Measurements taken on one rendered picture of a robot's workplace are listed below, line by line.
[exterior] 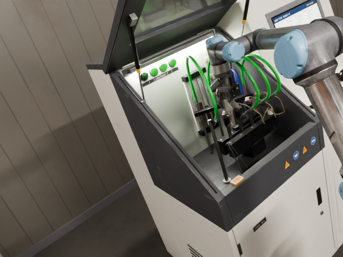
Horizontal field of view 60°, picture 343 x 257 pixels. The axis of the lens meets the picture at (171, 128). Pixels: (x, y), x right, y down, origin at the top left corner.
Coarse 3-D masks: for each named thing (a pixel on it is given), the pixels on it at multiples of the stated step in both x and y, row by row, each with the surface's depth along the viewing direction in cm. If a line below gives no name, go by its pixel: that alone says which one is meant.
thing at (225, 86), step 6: (228, 72) 128; (222, 78) 132; (228, 78) 126; (222, 84) 132; (228, 84) 128; (234, 84) 128; (216, 90) 133; (222, 90) 130; (228, 90) 127; (234, 90) 129; (240, 90) 131; (222, 96) 134; (228, 96) 131; (234, 96) 130
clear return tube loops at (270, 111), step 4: (264, 92) 152; (248, 96) 150; (276, 96) 148; (260, 100) 148; (280, 100) 147; (240, 104) 147; (244, 104) 146; (268, 104) 145; (268, 108) 154; (272, 108) 144; (268, 112) 156; (272, 112) 153
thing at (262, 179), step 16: (304, 128) 140; (288, 144) 132; (304, 144) 138; (272, 160) 127; (304, 160) 141; (256, 176) 123; (272, 176) 129; (288, 176) 136; (224, 192) 117; (240, 192) 119; (256, 192) 125; (272, 192) 131; (240, 208) 121
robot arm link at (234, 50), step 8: (232, 40) 116; (240, 40) 115; (216, 48) 119; (224, 48) 114; (232, 48) 111; (240, 48) 113; (248, 48) 116; (216, 56) 121; (224, 56) 115; (232, 56) 112; (240, 56) 113
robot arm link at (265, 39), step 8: (328, 16) 82; (336, 16) 82; (304, 24) 94; (336, 24) 78; (256, 32) 115; (264, 32) 110; (272, 32) 106; (280, 32) 102; (288, 32) 98; (248, 40) 116; (256, 40) 114; (264, 40) 109; (272, 40) 106; (256, 48) 117; (264, 48) 113; (272, 48) 110
